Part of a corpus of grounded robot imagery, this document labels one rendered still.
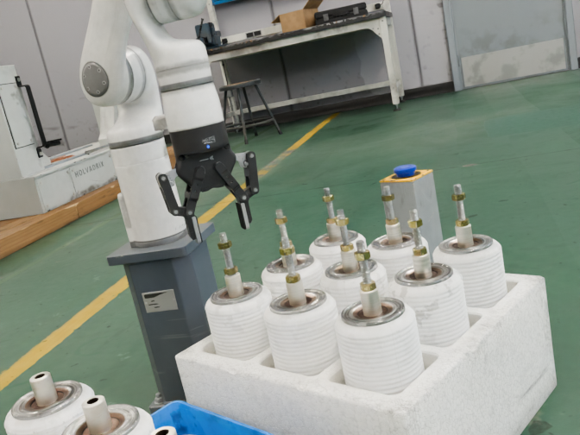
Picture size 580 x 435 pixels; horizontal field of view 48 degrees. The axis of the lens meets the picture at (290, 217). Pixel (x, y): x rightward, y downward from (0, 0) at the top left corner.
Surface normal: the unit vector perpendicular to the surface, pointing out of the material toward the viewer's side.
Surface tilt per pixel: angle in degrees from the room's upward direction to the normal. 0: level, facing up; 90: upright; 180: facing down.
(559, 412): 0
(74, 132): 90
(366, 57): 90
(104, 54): 92
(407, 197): 90
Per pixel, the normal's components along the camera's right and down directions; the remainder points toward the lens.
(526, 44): -0.22, 0.28
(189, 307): 0.48, 0.05
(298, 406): -0.65, 0.31
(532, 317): 0.73, 0.01
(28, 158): 0.95, -0.14
